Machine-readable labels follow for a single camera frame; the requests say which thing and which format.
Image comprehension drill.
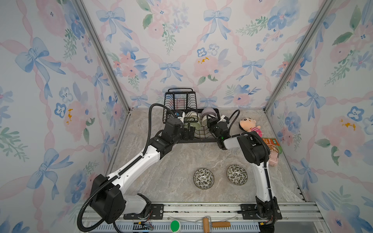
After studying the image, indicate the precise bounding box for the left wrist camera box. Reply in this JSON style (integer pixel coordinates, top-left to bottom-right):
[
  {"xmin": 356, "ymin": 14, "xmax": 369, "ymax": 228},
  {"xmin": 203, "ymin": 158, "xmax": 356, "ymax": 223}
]
[{"xmin": 161, "ymin": 117, "xmax": 184, "ymax": 144}]

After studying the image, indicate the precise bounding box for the green round button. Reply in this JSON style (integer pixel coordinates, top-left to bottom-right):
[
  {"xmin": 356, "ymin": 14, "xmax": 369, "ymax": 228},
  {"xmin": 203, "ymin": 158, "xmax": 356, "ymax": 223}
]
[{"xmin": 170, "ymin": 220, "xmax": 181, "ymax": 233}]

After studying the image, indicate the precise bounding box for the black wire dish rack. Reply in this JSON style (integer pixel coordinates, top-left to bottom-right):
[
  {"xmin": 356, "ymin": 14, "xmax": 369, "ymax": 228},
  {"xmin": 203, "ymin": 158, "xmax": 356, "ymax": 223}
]
[{"xmin": 164, "ymin": 87, "xmax": 216, "ymax": 143}]

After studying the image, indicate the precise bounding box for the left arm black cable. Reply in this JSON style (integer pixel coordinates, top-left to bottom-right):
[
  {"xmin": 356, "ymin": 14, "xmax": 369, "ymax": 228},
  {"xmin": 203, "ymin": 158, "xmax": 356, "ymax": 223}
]
[{"xmin": 76, "ymin": 103, "xmax": 178, "ymax": 233}]

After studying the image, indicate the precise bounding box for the lavender bowl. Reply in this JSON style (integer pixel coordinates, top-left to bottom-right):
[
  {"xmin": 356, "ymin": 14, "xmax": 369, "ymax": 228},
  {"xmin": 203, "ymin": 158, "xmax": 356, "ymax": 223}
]
[{"xmin": 201, "ymin": 107, "xmax": 217, "ymax": 116}]

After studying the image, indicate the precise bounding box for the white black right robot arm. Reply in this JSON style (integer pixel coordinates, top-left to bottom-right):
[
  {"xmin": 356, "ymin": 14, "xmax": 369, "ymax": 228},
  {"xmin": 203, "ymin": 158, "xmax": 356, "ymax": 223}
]
[{"xmin": 207, "ymin": 120, "xmax": 279, "ymax": 222}]

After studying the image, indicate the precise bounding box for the light green bowl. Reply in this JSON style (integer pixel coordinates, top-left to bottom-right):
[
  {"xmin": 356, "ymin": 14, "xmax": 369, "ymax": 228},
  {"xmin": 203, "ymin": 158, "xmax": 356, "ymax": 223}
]
[{"xmin": 190, "ymin": 122, "xmax": 201, "ymax": 131}]

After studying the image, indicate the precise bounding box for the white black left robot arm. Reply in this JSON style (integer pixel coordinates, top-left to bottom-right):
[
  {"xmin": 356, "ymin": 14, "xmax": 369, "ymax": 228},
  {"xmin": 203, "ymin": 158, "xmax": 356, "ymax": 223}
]
[{"xmin": 87, "ymin": 124, "xmax": 190, "ymax": 229}]

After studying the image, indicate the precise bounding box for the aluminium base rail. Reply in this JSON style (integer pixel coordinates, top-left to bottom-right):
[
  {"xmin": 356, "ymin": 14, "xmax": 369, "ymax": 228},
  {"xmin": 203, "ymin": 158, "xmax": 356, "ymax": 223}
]
[{"xmin": 94, "ymin": 202, "xmax": 331, "ymax": 233}]

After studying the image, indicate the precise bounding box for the cream white bowl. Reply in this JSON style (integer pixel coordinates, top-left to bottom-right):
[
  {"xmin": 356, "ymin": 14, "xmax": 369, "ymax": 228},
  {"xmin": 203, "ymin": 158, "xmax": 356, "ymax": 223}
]
[{"xmin": 201, "ymin": 114, "xmax": 217, "ymax": 127}]

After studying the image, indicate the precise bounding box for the wooden handled tool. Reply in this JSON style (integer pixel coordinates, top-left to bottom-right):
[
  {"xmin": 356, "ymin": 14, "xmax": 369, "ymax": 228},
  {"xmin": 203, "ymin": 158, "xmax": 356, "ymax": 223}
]
[{"xmin": 203, "ymin": 216, "xmax": 231, "ymax": 233}]

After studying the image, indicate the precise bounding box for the black floral bowl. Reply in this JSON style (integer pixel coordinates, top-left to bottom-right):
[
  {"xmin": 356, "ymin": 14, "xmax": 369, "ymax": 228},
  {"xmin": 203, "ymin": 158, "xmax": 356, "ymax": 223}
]
[
  {"xmin": 226, "ymin": 165, "xmax": 248, "ymax": 186},
  {"xmin": 193, "ymin": 168, "xmax": 215, "ymax": 190}
]

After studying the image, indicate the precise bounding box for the green red soup packet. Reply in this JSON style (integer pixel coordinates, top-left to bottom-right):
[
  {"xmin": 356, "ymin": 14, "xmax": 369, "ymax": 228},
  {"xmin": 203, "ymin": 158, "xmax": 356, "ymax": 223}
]
[{"xmin": 262, "ymin": 137, "xmax": 283, "ymax": 154}]

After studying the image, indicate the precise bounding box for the pink plush doll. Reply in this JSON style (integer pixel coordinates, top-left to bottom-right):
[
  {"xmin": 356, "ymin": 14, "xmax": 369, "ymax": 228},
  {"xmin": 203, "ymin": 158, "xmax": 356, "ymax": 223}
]
[{"xmin": 239, "ymin": 117, "xmax": 263, "ymax": 137}]

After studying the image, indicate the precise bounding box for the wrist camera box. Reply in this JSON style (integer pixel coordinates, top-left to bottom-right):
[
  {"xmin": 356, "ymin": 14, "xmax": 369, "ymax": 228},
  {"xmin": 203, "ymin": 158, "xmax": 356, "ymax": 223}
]
[
  {"xmin": 214, "ymin": 115, "xmax": 229, "ymax": 142},
  {"xmin": 161, "ymin": 117, "xmax": 184, "ymax": 144}
]

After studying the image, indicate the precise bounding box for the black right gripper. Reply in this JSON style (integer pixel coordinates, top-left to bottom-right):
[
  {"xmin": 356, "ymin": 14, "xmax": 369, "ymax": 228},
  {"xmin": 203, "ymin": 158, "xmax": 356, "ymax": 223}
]
[{"xmin": 208, "ymin": 114, "xmax": 221, "ymax": 142}]

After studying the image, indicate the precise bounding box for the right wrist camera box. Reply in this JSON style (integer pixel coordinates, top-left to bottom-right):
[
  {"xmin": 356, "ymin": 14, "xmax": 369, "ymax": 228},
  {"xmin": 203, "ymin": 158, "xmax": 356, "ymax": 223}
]
[{"xmin": 214, "ymin": 115, "xmax": 229, "ymax": 142}]

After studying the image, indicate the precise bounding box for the cream speckled bowl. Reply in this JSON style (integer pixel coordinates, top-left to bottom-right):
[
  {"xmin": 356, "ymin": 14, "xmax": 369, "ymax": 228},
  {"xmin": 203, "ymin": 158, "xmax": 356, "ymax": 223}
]
[{"xmin": 186, "ymin": 111, "xmax": 199, "ymax": 121}]

